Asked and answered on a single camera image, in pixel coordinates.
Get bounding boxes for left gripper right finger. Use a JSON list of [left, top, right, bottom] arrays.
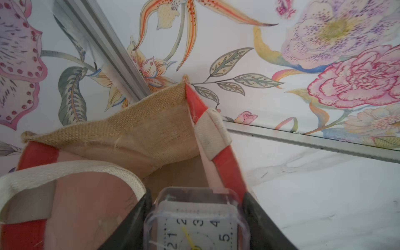
[[242, 192, 297, 250]]

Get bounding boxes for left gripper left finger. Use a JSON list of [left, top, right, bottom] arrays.
[[98, 190, 152, 250]]

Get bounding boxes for clear square alarm clock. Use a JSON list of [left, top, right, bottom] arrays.
[[143, 187, 251, 250]]

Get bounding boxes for burlap canvas bag red trim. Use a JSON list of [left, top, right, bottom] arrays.
[[1, 76, 248, 250]]

